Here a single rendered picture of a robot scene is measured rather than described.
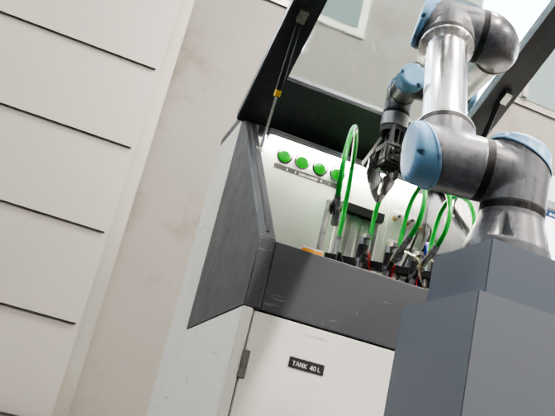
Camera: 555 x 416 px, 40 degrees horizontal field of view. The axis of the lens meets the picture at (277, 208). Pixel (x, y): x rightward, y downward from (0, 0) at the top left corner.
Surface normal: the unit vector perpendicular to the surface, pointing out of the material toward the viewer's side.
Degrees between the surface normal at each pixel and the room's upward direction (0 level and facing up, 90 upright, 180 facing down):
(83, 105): 90
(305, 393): 90
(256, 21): 90
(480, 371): 90
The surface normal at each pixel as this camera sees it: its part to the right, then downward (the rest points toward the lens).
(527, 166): 0.10, -0.30
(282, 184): 0.33, -0.24
